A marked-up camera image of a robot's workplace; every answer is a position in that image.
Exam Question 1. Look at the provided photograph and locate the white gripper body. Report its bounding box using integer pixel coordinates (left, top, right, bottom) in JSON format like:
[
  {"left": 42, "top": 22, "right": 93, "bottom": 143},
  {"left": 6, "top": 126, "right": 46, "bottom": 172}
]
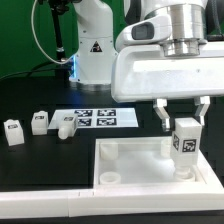
[{"left": 111, "top": 42, "right": 224, "bottom": 102}]

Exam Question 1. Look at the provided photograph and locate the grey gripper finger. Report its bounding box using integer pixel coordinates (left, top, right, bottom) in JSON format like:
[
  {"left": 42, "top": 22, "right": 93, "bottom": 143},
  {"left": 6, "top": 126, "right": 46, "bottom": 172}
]
[
  {"left": 153, "top": 99, "right": 171, "bottom": 131},
  {"left": 194, "top": 96, "right": 210, "bottom": 126}
]

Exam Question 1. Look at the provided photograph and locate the white square tabletop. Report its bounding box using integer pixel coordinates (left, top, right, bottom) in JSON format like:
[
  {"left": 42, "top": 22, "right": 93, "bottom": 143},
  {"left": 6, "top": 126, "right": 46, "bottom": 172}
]
[{"left": 92, "top": 135, "right": 204, "bottom": 194}]

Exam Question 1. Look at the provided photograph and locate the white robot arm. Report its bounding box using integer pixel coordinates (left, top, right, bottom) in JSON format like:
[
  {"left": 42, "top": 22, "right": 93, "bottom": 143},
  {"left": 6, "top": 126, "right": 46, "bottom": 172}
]
[{"left": 71, "top": 0, "right": 224, "bottom": 130}]

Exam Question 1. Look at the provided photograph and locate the white sheet with markers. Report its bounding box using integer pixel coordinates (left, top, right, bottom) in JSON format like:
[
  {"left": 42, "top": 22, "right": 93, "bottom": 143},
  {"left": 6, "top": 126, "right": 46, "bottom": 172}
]
[{"left": 48, "top": 108, "right": 138, "bottom": 130}]

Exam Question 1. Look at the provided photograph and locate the white L-shaped fence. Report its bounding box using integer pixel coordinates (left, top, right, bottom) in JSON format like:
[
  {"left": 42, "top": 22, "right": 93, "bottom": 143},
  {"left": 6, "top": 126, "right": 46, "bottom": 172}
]
[{"left": 0, "top": 154, "right": 224, "bottom": 219}]

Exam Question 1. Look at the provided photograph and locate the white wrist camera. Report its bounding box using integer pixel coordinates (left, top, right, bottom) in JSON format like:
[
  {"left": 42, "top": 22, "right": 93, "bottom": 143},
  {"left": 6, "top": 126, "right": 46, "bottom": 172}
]
[{"left": 115, "top": 15, "right": 172, "bottom": 52}]

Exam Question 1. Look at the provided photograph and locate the white cable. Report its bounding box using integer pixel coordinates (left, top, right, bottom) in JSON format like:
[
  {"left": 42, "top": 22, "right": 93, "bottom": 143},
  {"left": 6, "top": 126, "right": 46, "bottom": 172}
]
[{"left": 30, "top": 0, "right": 75, "bottom": 66}]

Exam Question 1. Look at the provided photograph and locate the black camera stand pole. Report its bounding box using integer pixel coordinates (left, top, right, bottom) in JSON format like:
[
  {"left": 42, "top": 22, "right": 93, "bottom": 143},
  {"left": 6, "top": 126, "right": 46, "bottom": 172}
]
[{"left": 38, "top": 0, "right": 73, "bottom": 79}]

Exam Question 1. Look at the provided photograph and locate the black cable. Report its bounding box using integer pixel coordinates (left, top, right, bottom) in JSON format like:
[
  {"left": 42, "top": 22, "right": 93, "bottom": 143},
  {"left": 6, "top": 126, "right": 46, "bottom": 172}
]
[{"left": 0, "top": 61, "right": 73, "bottom": 83}]

